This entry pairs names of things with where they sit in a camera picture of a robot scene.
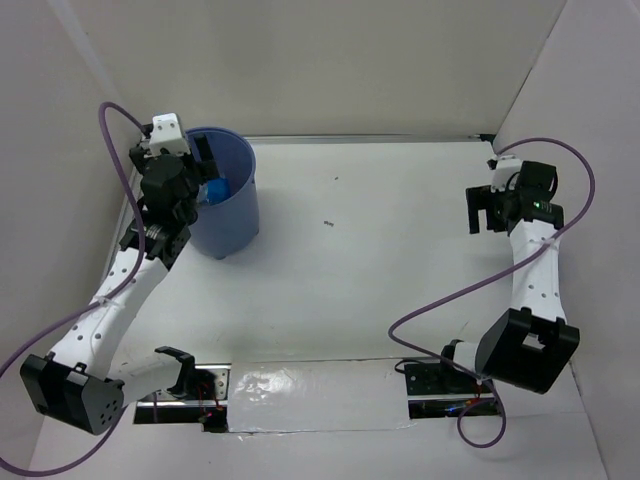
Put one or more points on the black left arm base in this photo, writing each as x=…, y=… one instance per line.
x=205, y=403

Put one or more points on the white front cover panel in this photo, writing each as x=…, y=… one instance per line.
x=324, y=396

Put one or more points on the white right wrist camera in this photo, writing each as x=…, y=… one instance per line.
x=505, y=169

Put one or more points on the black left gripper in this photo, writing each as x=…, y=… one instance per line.
x=206, y=157

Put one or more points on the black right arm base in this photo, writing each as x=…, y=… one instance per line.
x=438, y=391

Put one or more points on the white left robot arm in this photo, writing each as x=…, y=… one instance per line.
x=76, y=383

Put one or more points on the crushed bottle blue label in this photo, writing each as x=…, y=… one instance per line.
x=214, y=192

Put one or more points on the blue plastic bin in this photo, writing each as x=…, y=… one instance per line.
x=228, y=227

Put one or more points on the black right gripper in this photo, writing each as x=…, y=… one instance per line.
x=481, y=198

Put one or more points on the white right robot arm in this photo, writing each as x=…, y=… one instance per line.
x=531, y=343

